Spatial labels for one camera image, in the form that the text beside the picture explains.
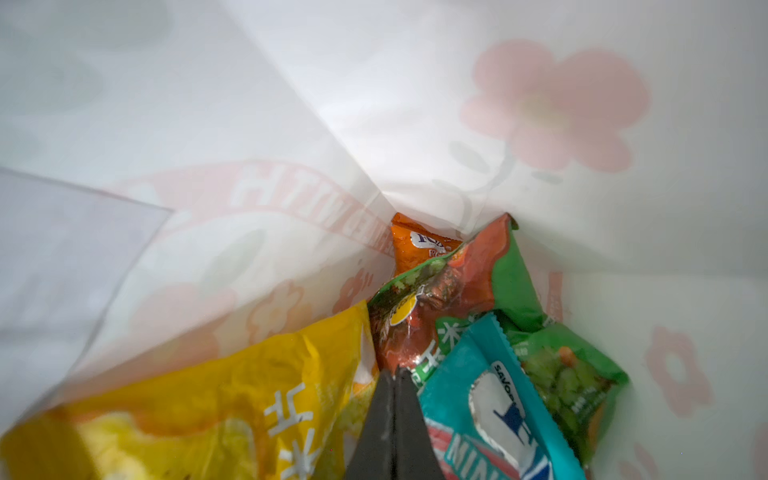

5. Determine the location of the yellow snack packet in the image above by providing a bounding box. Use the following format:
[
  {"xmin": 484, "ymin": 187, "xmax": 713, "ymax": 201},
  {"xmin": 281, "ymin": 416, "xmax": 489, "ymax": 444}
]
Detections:
[{"xmin": 1, "ymin": 303, "xmax": 378, "ymax": 479}]

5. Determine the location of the teal mini snack packet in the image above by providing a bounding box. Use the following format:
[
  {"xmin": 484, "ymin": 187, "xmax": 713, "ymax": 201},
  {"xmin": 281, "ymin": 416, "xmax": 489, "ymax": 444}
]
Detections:
[{"xmin": 419, "ymin": 314, "xmax": 586, "ymax": 479}]

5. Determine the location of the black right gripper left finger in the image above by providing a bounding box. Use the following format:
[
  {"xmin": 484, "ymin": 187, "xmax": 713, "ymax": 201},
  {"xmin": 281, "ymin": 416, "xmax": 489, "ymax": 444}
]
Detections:
[{"xmin": 344, "ymin": 370, "xmax": 396, "ymax": 480}]

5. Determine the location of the white paper bag red flower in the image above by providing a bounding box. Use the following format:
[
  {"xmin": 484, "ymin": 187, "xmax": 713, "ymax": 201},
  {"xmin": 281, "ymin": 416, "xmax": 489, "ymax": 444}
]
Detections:
[{"xmin": 1, "ymin": 1, "xmax": 767, "ymax": 479}]

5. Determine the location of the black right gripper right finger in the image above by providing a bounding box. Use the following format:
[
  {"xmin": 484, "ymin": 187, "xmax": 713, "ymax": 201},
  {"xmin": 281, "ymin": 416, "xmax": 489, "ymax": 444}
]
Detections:
[{"xmin": 393, "ymin": 368, "xmax": 445, "ymax": 480}]

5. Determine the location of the orange snack packet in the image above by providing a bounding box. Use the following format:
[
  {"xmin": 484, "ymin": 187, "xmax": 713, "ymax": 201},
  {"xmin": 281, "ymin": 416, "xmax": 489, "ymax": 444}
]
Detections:
[{"xmin": 391, "ymin": 213, "xmax": 462, "ymax": 275}]

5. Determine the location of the red green snack packet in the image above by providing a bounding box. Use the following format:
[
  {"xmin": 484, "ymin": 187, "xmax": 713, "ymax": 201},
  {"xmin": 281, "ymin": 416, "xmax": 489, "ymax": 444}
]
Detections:
[{"xmin": 367, "ymin": 213, "xmax": 548, "ymax": 386}]

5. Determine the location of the green pea snack packet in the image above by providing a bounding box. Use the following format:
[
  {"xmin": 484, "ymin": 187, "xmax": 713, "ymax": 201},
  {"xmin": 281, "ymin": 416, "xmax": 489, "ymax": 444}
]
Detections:
[{"xmin": 502, "ymin": 322, "xmax": 629, "ymax": 468}]

